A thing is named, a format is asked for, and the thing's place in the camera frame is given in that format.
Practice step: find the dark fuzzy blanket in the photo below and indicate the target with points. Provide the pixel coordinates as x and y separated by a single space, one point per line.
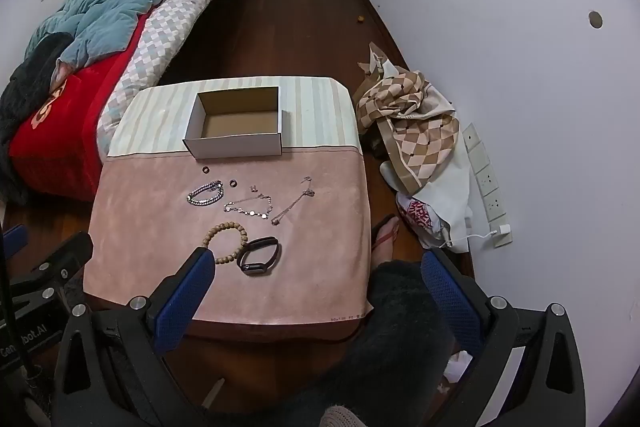
25 77

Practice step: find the white bag with red print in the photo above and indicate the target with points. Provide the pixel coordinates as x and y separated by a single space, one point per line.
450 207

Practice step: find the black smart band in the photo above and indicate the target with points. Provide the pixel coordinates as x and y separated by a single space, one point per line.
252 268

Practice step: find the checkered grey white quilt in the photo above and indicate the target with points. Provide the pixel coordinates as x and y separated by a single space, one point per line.
165 27

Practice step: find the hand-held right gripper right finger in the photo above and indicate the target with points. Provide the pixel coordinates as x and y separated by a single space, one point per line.
450 292

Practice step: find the brown checkered scarf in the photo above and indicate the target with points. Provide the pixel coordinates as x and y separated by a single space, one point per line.
415 142

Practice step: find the person's dark fuzzy trouser leg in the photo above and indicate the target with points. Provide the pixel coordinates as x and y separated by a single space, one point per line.
380 332

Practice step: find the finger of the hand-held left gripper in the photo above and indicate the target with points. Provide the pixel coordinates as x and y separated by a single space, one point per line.
14 239
70 252

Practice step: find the white plug charger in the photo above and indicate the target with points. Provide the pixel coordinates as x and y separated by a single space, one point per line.
504 228

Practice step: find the white cardboard box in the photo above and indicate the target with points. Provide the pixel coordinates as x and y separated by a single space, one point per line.
240 127

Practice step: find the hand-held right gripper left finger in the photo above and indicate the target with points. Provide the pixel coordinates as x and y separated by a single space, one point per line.
185 292

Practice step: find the teal quilt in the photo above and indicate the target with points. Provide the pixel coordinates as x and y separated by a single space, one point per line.
95 12

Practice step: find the table with striped pink cloth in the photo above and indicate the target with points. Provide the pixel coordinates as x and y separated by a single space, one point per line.
310 257

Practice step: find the person's foot in flip-flop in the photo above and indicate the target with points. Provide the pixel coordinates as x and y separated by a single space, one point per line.
385 237

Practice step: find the white wall socket strip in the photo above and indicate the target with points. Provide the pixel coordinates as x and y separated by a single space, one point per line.
487 182

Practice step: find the bed with red blanket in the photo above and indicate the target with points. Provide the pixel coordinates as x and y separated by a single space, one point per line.
65 132

